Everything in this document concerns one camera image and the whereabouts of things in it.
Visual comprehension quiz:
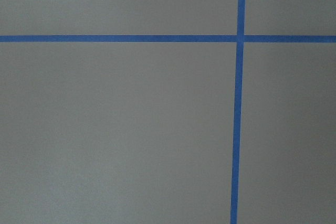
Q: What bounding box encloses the horizontal blue tape line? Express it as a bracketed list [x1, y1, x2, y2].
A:
[1, 35, 335, 43]

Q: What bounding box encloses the vertical blue tape line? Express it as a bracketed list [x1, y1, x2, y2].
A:
[230, 0, 246, 224]

